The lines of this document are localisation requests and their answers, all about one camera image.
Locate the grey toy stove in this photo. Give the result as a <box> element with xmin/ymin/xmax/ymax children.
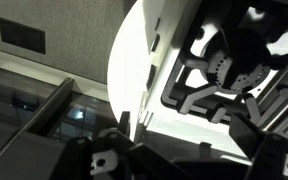
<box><xmin>135</xmin><ymin>0</ymin><xmax>288</xmax><ymax>164</ymax></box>

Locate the round white side table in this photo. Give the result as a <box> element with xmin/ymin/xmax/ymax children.
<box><xmin>106</xmin><ymin>0</ymin><xmax>167</xmax><ymax>141</ymax></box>

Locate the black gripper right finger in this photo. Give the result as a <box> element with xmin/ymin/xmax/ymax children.
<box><xmin>229</xmin><ymin>113</ymin><xmax>288</xmax><ymax>180</ymax></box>

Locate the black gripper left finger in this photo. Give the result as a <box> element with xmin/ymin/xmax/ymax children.
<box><xmin>49</xmin><ymin>111</ymin><xmax>191</xmax><ymax>180</ymax></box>

